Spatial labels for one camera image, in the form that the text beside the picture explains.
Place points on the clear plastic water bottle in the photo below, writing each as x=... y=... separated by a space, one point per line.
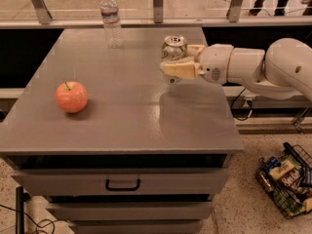
x=109 y=11

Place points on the black wire basket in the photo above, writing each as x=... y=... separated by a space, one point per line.
x=288 y=203

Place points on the white green soda can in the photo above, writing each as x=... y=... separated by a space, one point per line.
x=173 y=49

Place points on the black stand pole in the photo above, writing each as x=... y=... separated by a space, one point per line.
x=20 y=211

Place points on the red yellow apple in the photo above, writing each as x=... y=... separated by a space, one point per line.
x=71 y=97

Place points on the brown snack bag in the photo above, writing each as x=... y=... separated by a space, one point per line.
x=288 y=175

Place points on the black drawer handle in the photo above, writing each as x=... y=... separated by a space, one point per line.
x=128 y=185

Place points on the grey drawer cabinet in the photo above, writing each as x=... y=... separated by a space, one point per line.
x=177 y=139

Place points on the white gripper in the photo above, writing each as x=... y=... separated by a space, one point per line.
x=214 y=63

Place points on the blue snack packet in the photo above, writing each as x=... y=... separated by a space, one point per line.
x=270 y=164

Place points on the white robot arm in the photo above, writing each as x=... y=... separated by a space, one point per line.
x=279 y=72

